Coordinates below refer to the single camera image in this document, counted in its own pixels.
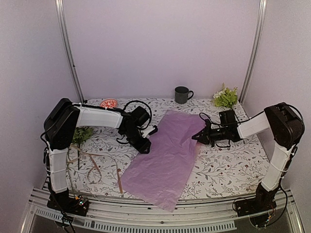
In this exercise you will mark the lilac white flower bouquet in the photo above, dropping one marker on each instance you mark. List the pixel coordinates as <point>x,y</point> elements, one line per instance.
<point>81,135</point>

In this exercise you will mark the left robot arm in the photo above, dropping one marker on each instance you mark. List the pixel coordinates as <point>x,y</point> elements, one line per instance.
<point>59,128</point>

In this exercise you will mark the dark grey metal mug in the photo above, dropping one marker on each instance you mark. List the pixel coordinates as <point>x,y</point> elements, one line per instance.
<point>182,94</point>

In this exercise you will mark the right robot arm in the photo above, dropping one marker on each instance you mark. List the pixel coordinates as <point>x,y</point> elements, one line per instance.
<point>287,126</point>

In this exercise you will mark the green white flower sprig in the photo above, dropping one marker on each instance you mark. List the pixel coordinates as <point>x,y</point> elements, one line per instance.
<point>225,97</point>

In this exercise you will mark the front aluminium rail base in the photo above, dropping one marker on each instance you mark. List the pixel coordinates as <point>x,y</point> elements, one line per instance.
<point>122,215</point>

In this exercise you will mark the red patterned ceramic bowl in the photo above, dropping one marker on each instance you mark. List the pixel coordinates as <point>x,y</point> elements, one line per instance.
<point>109,103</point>

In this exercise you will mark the purple pink wrapping paper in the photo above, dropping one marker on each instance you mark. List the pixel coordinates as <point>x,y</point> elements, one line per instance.
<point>160,176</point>

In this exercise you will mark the aluminium frame post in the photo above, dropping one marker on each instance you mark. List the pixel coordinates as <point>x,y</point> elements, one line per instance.
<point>65,37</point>
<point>254,50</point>

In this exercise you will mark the beige raffia ribbon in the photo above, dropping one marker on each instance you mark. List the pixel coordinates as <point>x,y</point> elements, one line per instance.
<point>96,167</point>

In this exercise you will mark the right aluminium frame post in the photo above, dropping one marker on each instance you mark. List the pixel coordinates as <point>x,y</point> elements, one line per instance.
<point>254,50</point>

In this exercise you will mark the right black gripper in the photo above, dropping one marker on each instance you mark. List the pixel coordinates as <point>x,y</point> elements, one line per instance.
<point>203,139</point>

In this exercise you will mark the left aluminium frame post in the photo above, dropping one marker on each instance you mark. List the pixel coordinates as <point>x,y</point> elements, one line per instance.
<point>65,37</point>

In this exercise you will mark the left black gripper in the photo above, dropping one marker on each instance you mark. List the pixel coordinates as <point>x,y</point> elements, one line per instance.
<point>142,147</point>

